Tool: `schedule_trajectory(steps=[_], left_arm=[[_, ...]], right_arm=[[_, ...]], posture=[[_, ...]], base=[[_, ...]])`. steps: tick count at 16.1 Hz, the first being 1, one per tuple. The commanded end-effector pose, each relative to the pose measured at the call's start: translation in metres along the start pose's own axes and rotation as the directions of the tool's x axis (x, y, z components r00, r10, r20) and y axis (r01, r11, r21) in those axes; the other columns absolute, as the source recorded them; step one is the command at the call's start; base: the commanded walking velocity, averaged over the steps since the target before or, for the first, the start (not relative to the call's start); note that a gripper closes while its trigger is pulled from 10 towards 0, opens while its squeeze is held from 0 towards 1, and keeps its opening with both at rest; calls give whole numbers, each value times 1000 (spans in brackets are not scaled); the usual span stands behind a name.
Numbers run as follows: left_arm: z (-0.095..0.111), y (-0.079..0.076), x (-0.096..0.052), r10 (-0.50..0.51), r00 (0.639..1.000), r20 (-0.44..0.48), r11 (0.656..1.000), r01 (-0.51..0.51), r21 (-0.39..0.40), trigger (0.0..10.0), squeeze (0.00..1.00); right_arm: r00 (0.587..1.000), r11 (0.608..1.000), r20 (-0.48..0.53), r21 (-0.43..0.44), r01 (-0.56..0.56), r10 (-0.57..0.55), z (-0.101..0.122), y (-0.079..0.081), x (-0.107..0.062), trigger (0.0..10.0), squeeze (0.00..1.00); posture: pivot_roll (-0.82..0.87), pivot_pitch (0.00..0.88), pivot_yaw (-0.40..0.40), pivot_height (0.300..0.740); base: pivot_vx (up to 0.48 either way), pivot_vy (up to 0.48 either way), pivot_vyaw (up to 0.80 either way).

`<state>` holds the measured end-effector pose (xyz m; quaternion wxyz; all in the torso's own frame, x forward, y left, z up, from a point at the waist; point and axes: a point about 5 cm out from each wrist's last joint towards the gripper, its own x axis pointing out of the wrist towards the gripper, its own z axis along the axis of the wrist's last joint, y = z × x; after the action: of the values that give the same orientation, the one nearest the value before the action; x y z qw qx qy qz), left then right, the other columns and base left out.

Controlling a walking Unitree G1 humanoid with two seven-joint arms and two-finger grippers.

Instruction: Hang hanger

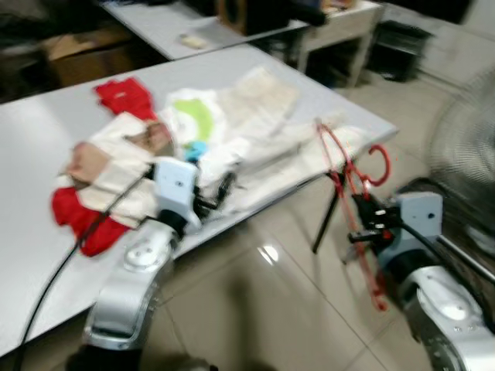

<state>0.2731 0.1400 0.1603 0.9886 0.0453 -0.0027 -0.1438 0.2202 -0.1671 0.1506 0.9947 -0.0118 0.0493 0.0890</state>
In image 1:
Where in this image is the red plastic hanger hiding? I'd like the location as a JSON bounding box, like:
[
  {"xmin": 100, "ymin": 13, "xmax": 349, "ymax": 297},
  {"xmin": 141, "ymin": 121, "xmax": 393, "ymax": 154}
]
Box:
[{"xmin": 316, "ymin": 120, "xmax": 391, "ymax": 311}]

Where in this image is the long cream garment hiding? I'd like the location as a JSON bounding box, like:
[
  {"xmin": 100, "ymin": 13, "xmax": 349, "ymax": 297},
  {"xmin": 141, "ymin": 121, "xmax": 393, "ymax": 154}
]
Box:
[{"xmin": 197, "ymin": 124, "xmax": 370, "ymax": 216}]

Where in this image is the white shirt green print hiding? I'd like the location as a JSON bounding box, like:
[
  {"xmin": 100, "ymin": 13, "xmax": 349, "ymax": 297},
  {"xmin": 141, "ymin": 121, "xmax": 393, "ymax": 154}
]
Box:
[{"xmin": 159, "ymin": 87, "xmax": 233, "ymax": 175}]

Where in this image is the brown plaid chair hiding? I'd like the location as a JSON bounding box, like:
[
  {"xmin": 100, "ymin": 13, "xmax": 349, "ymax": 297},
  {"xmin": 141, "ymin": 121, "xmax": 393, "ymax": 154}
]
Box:
[{"xmin": 387, "ymin": 178, "xmax": 495, "ymax": 288}]

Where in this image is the beige garment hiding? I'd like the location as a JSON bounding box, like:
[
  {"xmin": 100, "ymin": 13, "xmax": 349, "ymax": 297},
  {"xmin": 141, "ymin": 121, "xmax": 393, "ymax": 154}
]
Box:
[{"xmin": 220, "ymin": 66, "xmax": 302, "ymax": 144}]

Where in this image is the small red cloth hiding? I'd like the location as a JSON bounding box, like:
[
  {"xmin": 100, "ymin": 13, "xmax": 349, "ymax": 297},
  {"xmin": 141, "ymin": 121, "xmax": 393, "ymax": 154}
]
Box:
[{"xmin": 94, "ymin": 77, "xmax": 159, "ymax": 122}]

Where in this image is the white remote control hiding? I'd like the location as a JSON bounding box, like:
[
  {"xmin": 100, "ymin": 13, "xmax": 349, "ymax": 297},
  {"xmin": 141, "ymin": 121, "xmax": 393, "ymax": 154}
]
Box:
[{"xmin": 179, "ymin": 33, "xmax": 208, "ymax": 49}]

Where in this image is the black electronic device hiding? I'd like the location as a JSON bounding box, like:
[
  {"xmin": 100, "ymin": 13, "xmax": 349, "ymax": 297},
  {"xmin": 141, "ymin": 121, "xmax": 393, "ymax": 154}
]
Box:
[{"xmin": 367, "ymin": 19, "xmax": 434, "ymax": 82}]

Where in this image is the grey robot leg part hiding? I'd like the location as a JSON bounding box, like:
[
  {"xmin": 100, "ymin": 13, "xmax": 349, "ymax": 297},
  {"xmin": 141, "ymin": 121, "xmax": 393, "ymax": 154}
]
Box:
[{"xmin": 147, "ymin": 354, "xmax": 202, "ymax": 371}]

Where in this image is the brown wooden speaker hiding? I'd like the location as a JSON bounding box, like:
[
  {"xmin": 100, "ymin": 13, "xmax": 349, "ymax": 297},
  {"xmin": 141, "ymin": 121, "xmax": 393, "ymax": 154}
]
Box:
[{"xmin": 217, "ymin": 0, "xmax": 268, "ymax": 36}]

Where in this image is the small white desk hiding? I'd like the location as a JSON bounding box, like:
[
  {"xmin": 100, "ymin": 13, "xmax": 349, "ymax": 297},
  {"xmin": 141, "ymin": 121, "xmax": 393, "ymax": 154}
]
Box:
[{"xmin": 298, "ymin": 0, "xmax": 385, "ymax": 87}]

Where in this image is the white table with black legs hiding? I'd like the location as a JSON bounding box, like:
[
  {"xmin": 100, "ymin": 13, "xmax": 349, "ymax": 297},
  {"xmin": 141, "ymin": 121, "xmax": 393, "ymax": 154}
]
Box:
[
  {"xmin": 101, "ymin": 0, "xmax": 310, "ymax": 60},
  {"xmin": 0, "ymin": 43, "xmax": 399, "ymax": 358}
]

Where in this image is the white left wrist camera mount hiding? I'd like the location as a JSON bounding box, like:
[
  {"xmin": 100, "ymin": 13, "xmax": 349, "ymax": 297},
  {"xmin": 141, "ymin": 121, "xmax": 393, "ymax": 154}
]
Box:
[{"xmin": 152, "ymin": 157, "xmax": 202, "ymax": 225}]

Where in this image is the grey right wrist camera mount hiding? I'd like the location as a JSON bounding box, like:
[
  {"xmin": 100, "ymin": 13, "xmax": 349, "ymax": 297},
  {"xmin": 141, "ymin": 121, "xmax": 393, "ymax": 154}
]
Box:
[{"xmin": 391, "ymin": 192, "xmax": 446, "ymax": 260}]

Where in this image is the grey pedestal fan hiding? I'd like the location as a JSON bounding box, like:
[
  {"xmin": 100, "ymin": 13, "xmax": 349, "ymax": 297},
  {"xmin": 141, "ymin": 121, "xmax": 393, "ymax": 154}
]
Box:
[{"xmin": 429, "ymin": 73, "xmax": 495, "ymax": 233}]

